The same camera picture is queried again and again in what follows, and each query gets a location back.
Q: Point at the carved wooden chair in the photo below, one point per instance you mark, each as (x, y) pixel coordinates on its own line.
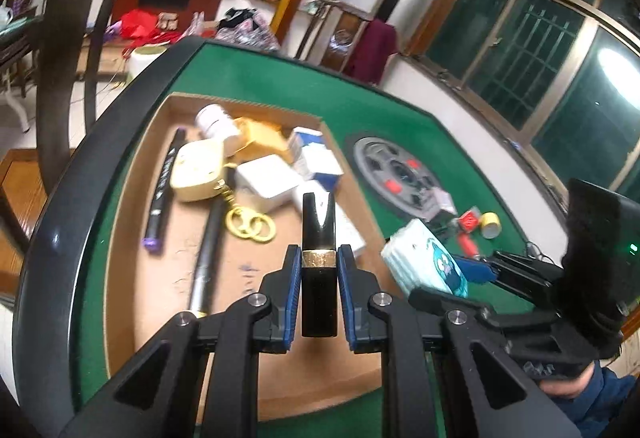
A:
(345, 38)

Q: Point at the maroon cloth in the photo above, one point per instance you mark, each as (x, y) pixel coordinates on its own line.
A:
(372, 48)

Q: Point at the dark wooden chair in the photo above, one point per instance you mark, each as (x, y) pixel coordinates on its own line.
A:
(65, 43)

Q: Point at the floral cloth pile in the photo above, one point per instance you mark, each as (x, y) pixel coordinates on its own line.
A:
(247, 30)

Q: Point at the person's right hand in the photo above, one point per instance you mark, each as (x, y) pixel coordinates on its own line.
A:
(570, 385)

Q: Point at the white bin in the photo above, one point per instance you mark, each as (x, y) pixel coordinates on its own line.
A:
(145, 65)

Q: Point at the red and grey box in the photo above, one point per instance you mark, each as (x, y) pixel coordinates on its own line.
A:
(467, 220)

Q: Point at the pink plastic bag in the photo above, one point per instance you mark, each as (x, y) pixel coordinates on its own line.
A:
(196, 25)

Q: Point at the yellow snack packet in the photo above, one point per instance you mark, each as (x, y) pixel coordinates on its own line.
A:
(260, 140)

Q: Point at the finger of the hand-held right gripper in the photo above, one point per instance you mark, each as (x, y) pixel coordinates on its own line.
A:
(477, 269)
(435, 298)

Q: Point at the plain white box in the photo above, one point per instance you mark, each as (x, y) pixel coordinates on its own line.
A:
(265, 183)

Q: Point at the large barred window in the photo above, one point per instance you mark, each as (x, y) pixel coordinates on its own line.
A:
(540, 43)

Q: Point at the shallow cardboard box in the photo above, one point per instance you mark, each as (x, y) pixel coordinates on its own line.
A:
(165, 298)

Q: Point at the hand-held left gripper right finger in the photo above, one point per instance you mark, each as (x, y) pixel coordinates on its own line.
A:
(350, 303)

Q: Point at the black tube gold band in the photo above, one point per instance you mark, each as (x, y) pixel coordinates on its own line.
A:
(318, 278)

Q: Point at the long black stick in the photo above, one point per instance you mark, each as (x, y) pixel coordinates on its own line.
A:
(207, 248)

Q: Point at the cream case gold keyring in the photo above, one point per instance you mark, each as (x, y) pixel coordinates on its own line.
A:
(195, 173)

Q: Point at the red cloth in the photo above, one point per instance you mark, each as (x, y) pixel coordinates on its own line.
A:
(142, 25)

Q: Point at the round mahjong table console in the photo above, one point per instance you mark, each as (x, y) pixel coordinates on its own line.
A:
(385, 168)

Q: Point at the black marker purple ends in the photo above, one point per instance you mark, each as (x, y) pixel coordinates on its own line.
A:
(162, 188)

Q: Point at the cartoon tissue packet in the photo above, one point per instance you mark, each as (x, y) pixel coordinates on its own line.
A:
(425, 253)

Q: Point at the yellow tape roll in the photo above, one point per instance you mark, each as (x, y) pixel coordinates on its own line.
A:
(490, 224)

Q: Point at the person's right forearm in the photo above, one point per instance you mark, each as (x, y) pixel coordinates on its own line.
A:
(605, 393)

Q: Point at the blue and white box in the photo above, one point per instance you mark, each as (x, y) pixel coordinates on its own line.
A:
(320, 165)
(302, 140)

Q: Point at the white pill bottle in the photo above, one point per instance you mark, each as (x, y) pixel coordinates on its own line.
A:
(215, 123)

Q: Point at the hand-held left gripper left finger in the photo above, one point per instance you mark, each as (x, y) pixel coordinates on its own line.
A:
(291, 303)

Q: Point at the small clear sachet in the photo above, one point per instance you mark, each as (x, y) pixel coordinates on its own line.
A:
(440, 204)

